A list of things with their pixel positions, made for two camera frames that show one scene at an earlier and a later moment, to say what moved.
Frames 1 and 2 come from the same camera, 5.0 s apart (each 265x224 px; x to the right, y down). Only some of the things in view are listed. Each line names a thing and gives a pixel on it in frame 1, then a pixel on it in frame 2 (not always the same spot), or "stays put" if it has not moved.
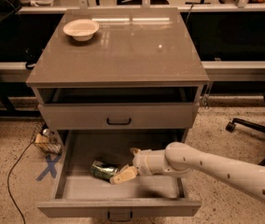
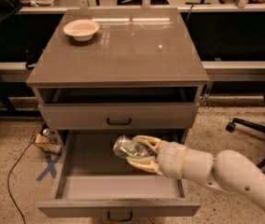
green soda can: (102, 170) -> (128, 147)
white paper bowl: (81, 29) stays put
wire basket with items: (46, 139) stays put
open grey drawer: (79, 194) stays put
